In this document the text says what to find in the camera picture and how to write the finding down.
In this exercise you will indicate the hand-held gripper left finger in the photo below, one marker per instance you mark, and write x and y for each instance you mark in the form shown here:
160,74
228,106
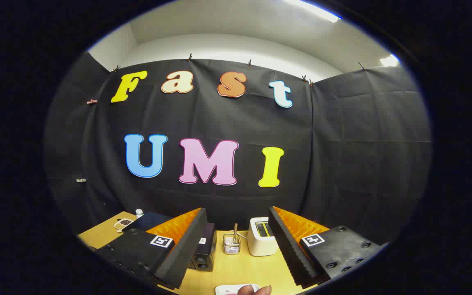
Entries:
187,250

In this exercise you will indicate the white bread toaster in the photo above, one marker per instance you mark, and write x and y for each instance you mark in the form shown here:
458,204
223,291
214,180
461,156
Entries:
258,243

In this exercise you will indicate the wooden stick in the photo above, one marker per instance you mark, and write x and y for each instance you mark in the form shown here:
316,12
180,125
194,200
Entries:
235,231

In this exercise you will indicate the black toaster oven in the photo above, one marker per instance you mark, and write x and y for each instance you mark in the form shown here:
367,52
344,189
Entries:
204,250

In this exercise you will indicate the short ceiling light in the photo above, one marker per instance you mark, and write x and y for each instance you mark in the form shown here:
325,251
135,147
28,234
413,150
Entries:
389,61

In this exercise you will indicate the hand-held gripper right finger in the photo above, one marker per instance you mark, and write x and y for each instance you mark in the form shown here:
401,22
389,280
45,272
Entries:
289,250

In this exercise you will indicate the white square plate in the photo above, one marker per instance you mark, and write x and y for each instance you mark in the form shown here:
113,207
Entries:
228,290

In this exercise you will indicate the row of black cloth clips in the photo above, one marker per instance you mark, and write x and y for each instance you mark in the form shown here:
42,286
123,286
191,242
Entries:
189,57

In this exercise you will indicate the small white bottle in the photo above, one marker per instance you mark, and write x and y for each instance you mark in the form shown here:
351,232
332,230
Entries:
139,213

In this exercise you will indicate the long ceiling light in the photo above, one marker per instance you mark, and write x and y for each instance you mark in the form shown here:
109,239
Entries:
314,10

